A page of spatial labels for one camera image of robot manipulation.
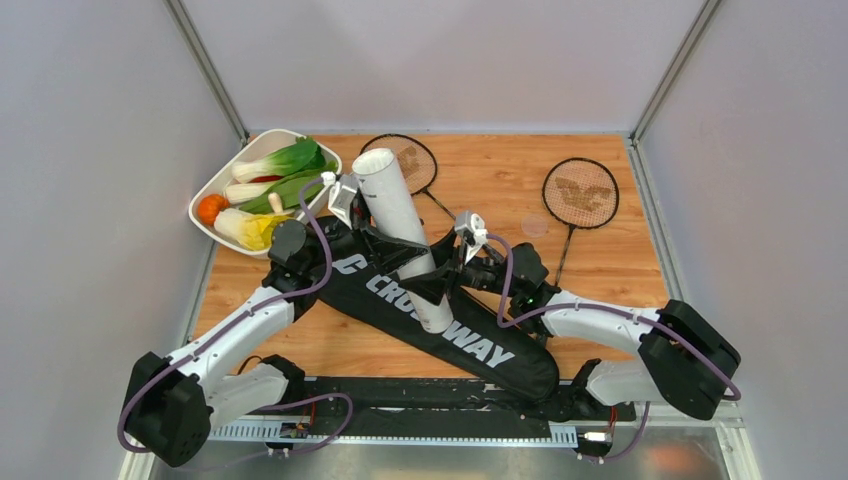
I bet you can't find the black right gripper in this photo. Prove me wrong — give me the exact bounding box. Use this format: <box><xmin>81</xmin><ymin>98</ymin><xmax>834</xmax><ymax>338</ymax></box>
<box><xmin>399</xmin><ymin>226</ymin><xmax>521</xmax><ymax>305</ymax></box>

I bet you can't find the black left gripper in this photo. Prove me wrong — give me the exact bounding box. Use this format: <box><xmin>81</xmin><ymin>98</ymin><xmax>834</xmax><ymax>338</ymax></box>
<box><xmin>303</xmin><ymin>187</ymin><xmax>428</xmax><ymax>276</ymax></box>

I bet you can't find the white shuttlecock tube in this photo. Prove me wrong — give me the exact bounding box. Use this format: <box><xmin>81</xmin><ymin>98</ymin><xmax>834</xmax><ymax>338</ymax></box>
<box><xmin>352</xmin><ymin>148</ymin><xmax>453</xmax><ymax>334</ymax></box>

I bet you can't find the black badminton racket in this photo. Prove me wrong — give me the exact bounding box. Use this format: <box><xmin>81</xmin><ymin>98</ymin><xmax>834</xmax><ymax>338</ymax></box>
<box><xmin>541</xmin><ymin>157</ymin><xmax>620</xmax><ymax>286</ymax></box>
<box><xmin>360</xmin><ymin>133</ymin><xmax>455</xmax><ymax>219</ymax></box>

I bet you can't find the clear round tube lid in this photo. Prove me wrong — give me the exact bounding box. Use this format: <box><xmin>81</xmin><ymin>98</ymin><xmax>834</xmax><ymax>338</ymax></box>
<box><xmin>520</xmin><ymin>214</ymin><xmax>549</xmax><ymax>238</ymax></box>

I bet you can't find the black Crossway racket bag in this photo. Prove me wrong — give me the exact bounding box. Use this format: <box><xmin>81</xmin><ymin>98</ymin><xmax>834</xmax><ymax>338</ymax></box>
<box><xmin>318</xmin><ymin>216</ymin><xmax>559</xmax><ymax>401</ymax></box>

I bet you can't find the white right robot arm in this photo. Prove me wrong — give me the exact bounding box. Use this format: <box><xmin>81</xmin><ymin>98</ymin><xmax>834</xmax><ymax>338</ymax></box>
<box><xmin>401</xmin><ymin>231</ymin><xmax>742</xmax><ymax>420</ymax></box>

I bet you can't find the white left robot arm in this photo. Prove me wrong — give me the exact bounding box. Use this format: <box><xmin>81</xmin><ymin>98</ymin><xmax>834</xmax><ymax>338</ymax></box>
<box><xmin>117</xmin><ymin>214</ymin><xmax>429</xmax><ymax>468</ymax></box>

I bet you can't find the beige mushroom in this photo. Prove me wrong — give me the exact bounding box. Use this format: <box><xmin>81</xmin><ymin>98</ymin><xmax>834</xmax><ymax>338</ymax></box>
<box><xmin>267</xmin><ymin>192</ymin><xmax>286</xmax><ymax>215</ymax></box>

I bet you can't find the green bok choy top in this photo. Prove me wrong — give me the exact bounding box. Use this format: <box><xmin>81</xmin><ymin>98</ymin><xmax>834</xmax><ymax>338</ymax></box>
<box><xmin>230</xmin><ymin>137</ymin><xmax>326</xmax><ymax>183</ymax></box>

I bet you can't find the green bok choy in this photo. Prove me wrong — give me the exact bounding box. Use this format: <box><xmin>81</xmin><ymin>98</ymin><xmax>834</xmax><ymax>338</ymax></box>
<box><xmin>230</xmin><ymin>137</ymin><xmax>326</xmax><ymax>183</ymax></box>
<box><xmin>223</xmin><ymin>161</ymin><xmax>338</xmax><ymax>214</ymax></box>

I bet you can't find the white oval vegetable basket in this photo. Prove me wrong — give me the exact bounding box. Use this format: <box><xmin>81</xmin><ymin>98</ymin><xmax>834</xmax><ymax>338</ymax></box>
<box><xmin>188</xmin><ymin>129</ymin><xmax>342</xmax><ymax>259</ymax></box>

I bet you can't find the yellow napa cabbage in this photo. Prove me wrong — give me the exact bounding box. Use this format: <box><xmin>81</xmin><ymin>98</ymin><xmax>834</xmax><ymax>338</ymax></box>
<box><xmin>213</xmin><ymin>208</ymin><xmax>291</xmax><ymax>251</ymax></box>

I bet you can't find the red chili pepper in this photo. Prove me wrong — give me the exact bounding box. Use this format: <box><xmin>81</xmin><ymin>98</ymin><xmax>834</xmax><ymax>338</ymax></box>
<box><xmin>249</xmin><ymin>175</ymin><xmax>283</xmax><ymax>183</ymax></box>

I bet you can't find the green bok choy lower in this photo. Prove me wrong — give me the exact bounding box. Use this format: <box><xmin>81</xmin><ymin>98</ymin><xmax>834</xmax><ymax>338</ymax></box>
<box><xmin>223</xmin><ymin>161</ymin><xmax>338</xmax><ymax>214</ymax></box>

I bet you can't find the orange tangerine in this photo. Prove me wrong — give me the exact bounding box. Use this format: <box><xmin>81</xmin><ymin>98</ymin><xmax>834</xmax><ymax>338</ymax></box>
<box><xmin>195</xmin><ymin>194</ymin><xmax>230</xmax><ymax>226</ymax></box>

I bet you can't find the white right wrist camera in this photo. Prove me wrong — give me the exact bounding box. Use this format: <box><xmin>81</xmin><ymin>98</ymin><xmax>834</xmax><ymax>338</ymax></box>
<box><xmin>454</xmin><ymin>210</ymin><xmax>488</xmax><ymax>264</ymax></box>

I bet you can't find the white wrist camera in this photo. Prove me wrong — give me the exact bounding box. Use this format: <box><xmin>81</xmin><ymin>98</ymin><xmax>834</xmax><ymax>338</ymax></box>
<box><xmin>321</xmin><ymin>172</ymin><xmax>359</xmax><ymax>228</ymax></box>
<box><xmin>454</xmin><ymin>210</ymin><xmax>488</xmax><ymax>264</ymax></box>

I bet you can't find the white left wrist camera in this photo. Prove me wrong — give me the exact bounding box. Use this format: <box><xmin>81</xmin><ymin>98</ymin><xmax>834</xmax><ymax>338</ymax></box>
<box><xmin>321</xmin><ymin>172</ymin><xmax>359</xmax><ymax>228</ymax></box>

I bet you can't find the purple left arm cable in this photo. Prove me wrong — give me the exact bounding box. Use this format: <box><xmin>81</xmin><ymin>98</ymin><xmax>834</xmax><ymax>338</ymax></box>
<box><xmin>116</xmin><ymin>175</ymin><xmax>354</xmax><ymax>475</ymax></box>

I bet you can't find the right aluminium frame post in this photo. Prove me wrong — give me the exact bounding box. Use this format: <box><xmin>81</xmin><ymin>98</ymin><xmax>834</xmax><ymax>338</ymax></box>
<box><xmin>630</xmin><ymin>0</ymin><xmax>723</xmax><ymax>145</ymax></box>

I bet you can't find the aluminium frame post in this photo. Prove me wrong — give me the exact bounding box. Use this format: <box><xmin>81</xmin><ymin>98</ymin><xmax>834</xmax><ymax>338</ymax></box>
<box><xmin>630</xmin><ymin>0</ymin><xmax>723</xmax><ymax>145</ymax></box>
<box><xmin>163</xmin><ymin>0</ymin><xmax>250</xmax><ymax>146</ymax></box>

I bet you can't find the left aluminium frame post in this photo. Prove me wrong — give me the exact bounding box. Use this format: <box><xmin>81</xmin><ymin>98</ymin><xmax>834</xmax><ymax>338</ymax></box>
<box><xmin>163</xmin><ymin>0</ymin><xmax>250</xmax><ymax>146</ymax></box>

